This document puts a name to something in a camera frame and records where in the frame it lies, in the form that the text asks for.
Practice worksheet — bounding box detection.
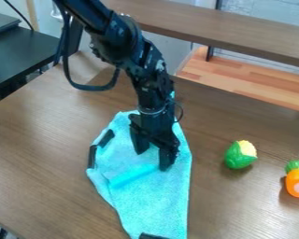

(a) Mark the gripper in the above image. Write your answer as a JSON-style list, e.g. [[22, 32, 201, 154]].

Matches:
[[126, 106, 182, 172]]

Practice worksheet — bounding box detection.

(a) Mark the light blue cloth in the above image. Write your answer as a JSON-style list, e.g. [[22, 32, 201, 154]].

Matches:
[[85, 110, 193, 239]]

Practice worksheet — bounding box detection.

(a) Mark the toy corn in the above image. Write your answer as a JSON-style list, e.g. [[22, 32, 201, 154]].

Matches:
[[222, 140, 260, 171]]

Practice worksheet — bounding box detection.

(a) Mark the wooden shelf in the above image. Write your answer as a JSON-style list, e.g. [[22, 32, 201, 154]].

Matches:
[[100, 0, 299, 115]]

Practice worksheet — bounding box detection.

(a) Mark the orange toy carrot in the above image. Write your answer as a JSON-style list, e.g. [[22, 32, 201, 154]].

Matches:
[[284, 160, 299, 199]]

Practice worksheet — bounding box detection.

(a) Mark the black desk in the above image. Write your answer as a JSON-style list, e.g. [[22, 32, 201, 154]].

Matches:
[[0, 10, 63, 94]]

